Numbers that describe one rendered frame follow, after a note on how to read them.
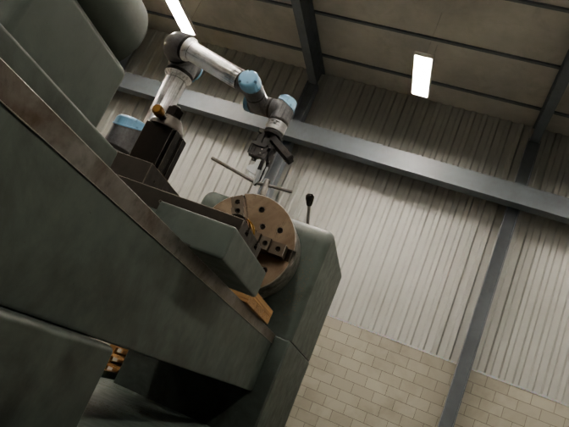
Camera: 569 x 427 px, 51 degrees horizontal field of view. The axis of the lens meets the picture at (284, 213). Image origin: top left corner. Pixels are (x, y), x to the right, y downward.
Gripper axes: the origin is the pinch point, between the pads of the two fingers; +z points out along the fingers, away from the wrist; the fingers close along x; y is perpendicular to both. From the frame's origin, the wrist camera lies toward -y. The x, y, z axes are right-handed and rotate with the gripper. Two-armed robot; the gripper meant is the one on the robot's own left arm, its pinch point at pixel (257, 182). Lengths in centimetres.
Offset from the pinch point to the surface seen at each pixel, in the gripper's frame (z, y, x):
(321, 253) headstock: 18.7, -32.6, 7.6
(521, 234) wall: -389, -208, -969
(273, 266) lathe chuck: 31.2, -23.4, 23.5
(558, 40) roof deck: -625, -142, -686
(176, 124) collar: 21, -7, 85
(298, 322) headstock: 42, -34, 6
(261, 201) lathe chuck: 13.1, -11.7, 23.4
